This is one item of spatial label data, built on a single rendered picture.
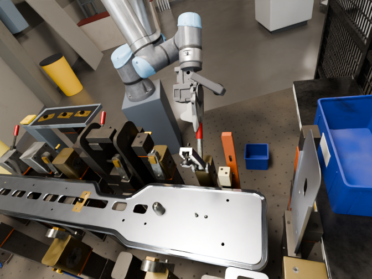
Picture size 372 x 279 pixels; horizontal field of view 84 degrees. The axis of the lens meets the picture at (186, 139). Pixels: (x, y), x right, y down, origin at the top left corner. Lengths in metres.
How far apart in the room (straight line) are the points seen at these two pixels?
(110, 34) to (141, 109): 5.40
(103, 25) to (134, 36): 5.61
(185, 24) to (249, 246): 0.66
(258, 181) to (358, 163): 0.45
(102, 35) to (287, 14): 4.42
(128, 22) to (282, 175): 0.90
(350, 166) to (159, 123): 0.80
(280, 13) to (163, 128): 3.44
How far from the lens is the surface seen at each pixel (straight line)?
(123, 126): 0.78
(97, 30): 6.44
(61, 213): 0.96
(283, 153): 1.18
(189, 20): 0.72
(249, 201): 0.68
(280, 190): 1.05
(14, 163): 1.41
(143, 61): 0.74
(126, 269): 0.72
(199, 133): 0.67
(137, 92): 1.04
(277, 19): 4.25
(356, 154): 0.79
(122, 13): 0.78
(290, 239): 0.65
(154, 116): 1.08
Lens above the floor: 1.61
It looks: 43 degrees down
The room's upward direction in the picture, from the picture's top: 21 degrees counter-clockwise
